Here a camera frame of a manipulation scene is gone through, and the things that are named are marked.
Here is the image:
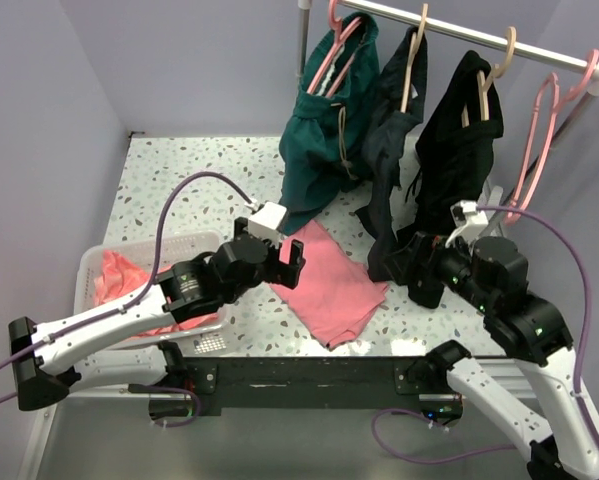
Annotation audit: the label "metal clothes rack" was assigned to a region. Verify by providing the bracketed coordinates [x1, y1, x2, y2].
[294, 0, 599, 244]

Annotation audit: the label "beige hanger with black shorts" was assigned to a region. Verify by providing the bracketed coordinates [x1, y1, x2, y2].
[477, 26, 517, 121]

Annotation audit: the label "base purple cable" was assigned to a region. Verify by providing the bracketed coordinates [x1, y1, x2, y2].
[143, 382, 203, 429]
[371, 408, 518, 466]

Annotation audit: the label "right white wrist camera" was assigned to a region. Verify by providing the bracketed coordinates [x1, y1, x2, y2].
[445, 200, 489, 248]

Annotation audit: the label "pink hanger with green shorts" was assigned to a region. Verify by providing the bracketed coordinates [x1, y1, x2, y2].
[304, 0, 365, 97]

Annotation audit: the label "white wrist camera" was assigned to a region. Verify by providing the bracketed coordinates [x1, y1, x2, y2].
[246, 200, 288, 247]
[445, 200, 489, 248]

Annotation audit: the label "coral pink patterned garment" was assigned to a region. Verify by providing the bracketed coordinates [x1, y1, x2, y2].
[93, 250, 219, 338]

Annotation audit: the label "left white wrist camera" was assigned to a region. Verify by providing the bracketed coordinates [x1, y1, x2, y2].
[246, 200, 288, 247]

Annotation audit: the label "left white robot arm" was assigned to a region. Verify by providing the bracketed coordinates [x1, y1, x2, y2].
[8, 233, 305, 411]

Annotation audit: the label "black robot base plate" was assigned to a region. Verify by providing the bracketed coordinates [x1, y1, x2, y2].
[165, 357, 456, 416]

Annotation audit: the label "pink folded shorts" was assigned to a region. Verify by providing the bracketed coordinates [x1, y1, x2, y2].
[271, 220, 388, 350]

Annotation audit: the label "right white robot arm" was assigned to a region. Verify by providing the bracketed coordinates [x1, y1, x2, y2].
[384, 233, 599, 479]

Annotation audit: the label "white plastic laundry basket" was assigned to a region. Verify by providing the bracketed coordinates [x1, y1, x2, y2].
[73, 230, 232, 349]

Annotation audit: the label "dark navy shorts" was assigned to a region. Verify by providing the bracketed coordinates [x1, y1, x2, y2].
[356, 27, 428, 282]

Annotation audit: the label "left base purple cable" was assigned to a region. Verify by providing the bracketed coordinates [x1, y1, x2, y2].
[143, 382, 203, 429]

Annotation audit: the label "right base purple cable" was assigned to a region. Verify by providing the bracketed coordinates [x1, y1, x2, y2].
[371, 408, 518, 466]

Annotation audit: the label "green hanging shorts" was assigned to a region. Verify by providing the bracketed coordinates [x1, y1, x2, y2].
[279, 12, 379, 235]

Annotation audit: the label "empty pink hanger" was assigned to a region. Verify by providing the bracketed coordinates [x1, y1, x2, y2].
[498, 48, 599, 225]

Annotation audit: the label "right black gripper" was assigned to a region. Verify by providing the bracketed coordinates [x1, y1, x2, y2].
[380, 228, 493, 310]

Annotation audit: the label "black hanging shorts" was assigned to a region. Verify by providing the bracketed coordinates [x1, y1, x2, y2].
[397, 50, 504, 247]

